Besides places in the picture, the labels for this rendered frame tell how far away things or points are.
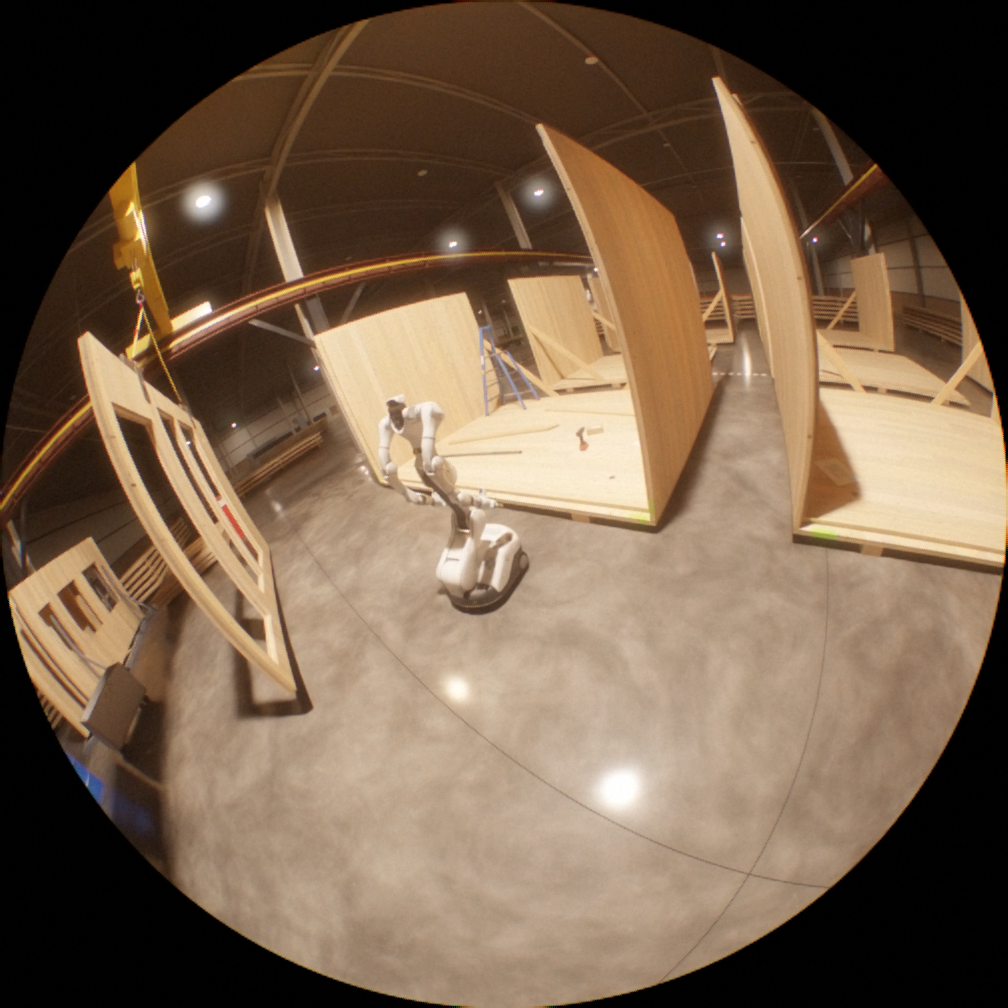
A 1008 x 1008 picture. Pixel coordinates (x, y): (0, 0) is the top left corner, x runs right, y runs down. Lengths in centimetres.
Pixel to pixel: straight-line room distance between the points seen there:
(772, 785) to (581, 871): 88
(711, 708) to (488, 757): 114
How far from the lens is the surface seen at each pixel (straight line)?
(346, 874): 220
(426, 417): 179
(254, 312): 1018
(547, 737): 177
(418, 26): 1108
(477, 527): 224
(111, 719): 604
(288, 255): 1194
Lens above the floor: 165
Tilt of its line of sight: 28 degrees down
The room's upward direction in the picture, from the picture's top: 21 degrees counter-clockwise
